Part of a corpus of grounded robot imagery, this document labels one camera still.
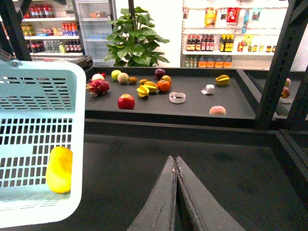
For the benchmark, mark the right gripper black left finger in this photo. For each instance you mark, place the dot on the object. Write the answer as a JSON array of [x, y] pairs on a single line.
[[158, 212]]

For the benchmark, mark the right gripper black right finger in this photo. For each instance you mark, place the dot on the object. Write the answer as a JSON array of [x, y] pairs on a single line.
[[198, 209]]

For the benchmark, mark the yellow mango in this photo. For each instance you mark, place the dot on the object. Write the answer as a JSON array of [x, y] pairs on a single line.
[[59, 170]]

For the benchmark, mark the light blue plastic basket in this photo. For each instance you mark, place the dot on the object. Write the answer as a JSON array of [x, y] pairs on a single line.
[[42, 106]]

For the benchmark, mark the pink peach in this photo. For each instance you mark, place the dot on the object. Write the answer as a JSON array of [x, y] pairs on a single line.
[[217, 110]]

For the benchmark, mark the yellow starfruit front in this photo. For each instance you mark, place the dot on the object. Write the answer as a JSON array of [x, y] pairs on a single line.
[[142, 91]]

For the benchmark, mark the yellow starfruit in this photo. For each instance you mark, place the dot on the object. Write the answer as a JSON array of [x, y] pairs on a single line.
[[142, 91], [223, 80], [151, 86]]

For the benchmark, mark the black display tray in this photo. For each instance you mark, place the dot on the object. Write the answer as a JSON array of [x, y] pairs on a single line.
[[183, 103]]

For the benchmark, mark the yellow starfruit behind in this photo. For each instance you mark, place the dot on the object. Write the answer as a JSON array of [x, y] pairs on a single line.
[[151, 86]]

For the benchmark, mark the orange persimmon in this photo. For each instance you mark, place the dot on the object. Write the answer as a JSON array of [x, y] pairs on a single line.
[[163, 85]]

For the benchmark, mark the yellow starfruit far right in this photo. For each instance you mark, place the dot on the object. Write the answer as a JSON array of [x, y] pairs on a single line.
[[223, 80]]

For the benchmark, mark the brown kiwi right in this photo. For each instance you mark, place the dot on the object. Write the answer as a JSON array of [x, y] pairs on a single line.
[[142, 81]]

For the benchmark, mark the brown kiwi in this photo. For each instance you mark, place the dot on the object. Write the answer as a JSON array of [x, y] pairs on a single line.
[[142, 81], [132, 80]]

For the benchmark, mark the brown kiwi left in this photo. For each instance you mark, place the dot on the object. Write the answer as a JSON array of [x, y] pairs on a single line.
[[132, 80]]

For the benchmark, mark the red yellow apple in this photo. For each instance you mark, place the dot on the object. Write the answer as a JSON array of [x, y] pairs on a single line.
[[166, 78]]

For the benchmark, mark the pink dragon fruit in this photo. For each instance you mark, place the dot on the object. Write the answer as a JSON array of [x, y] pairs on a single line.
[[98, 87]]

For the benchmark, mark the beige round melon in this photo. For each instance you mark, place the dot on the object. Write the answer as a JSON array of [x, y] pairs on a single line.
[[123, 78]]

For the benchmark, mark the dark purple fruit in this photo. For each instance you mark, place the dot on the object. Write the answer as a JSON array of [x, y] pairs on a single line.
[[159, 72]]

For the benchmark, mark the reddish fruit far right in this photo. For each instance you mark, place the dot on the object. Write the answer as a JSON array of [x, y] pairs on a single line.
[[286, 91]]

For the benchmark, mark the green apple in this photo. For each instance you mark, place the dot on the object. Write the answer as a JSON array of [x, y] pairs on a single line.
[[114, 74]]

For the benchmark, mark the white fruit behind dragonfruit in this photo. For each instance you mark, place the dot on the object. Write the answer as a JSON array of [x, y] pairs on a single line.
[[97, 76]]

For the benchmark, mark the green potted plant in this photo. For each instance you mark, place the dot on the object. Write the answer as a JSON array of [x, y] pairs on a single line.
[[133, 41]]

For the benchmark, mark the white store shelf right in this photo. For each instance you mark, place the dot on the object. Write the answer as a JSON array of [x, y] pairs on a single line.
[[243, 33]]

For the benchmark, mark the white store shelf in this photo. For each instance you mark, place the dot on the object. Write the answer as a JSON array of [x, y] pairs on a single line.
[[52, 28], [243, 33]]

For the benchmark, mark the glass door fridge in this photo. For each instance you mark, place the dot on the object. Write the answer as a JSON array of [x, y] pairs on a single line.
[[94, 17]]

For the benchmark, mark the white store shelf left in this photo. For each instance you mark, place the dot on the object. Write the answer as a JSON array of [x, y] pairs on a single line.
[[52, 28]]

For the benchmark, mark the black metal rack post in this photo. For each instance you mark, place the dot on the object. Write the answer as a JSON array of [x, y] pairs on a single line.
[[292, 31]]

